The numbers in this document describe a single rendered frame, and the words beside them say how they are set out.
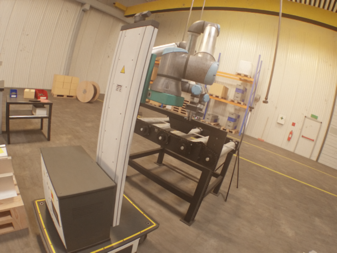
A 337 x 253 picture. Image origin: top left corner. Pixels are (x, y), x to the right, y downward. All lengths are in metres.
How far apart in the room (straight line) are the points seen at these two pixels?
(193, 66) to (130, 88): 0.38
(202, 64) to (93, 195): 0.91
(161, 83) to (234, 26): 11.60
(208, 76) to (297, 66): 10.36
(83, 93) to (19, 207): 7.13
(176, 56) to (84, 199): 0.91
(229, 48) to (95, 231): 11.58
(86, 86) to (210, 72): 7.52
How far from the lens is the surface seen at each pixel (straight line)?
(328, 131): 11.13
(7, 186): 1.78
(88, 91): 8.16
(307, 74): 11.17
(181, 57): 0.99
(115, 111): 1.12
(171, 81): 0.97
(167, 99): 0.93
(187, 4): 9.86
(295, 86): 10.89
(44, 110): 3.55
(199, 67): 0.96
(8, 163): 1.96
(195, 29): 1.51
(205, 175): 1.80
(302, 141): 10.80
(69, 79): 8.90
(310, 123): 10.81
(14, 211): 1.73
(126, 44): 1.16
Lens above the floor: 1.41
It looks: 12 degrees down
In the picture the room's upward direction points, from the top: 14 degrees clockwise
